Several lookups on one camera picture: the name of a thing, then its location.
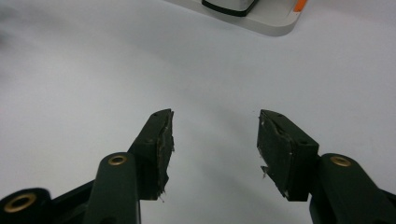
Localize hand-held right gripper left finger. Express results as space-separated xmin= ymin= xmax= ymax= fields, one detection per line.
xmin=127 ymin=108 xmax=176 ymax=203

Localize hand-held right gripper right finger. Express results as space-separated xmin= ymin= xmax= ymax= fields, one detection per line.
xmin=256 ymin=108 xmax=320 ymax=203

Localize white shoe rack orange posts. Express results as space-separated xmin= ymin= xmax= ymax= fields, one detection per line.
xmin=163 ymin=0 xmax=309 ymax=38

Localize black silver-strap heeled sandal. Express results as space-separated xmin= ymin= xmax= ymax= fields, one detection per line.
xmin=201 ymin=0 xmax=261 ymax=18

